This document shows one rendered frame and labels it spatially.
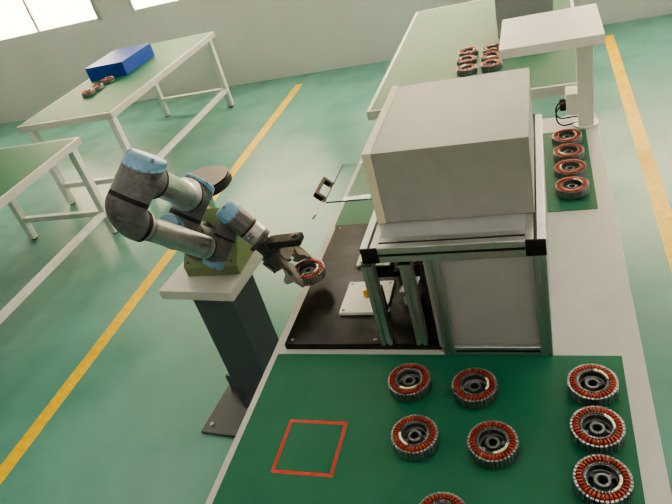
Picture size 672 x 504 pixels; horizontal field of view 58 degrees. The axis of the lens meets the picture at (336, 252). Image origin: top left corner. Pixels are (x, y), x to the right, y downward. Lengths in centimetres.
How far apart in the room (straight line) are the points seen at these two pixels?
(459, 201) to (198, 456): 170
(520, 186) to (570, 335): 46
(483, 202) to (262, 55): 561
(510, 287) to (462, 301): 13
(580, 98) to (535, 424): 155
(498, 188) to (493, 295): 27
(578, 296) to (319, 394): 78
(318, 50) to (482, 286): 539
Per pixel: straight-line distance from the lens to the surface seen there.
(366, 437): 156
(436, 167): 148
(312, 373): 176
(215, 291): 224
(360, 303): 188
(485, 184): 150
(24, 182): 417
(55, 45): 824
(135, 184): 175
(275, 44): 687
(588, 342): 172
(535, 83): 326
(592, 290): 187
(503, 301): 158
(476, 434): 148
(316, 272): 195
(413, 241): 150
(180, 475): 274
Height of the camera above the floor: 195
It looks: 33 degrees down
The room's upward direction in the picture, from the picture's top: 17 degrees counter-clockwise
